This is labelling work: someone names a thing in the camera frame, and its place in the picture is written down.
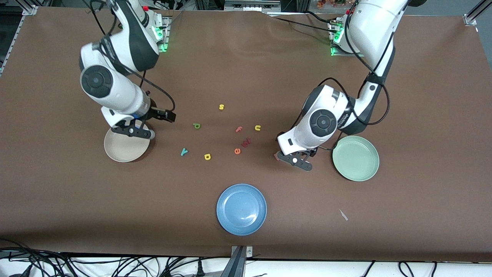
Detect light green plate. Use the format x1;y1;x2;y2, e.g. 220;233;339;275
332;135;380;182

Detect beige brown plate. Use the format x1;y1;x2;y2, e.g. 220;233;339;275
104;122;151;163

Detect blue plate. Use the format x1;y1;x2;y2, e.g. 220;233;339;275
216;184;268;236

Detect brown table cover sheet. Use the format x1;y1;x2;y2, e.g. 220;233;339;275
0;7;492;263

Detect orange artificial flowers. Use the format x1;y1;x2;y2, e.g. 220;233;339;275
317;0;348;9

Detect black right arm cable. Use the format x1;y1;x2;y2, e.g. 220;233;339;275
88;0;176;116

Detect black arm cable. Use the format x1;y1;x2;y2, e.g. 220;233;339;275
317;15;391;151
88;0;176;116

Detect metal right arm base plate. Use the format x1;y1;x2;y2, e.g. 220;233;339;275
154;15;170;52

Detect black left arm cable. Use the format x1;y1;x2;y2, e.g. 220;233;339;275
317;15;391;151

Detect black base power cable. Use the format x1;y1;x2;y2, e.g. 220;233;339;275
267;11;339;35

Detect metal table edge bracket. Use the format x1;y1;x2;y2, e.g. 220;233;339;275
230;245;254;277

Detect metal rear frame bar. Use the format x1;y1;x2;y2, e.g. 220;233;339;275
224;0;281;11

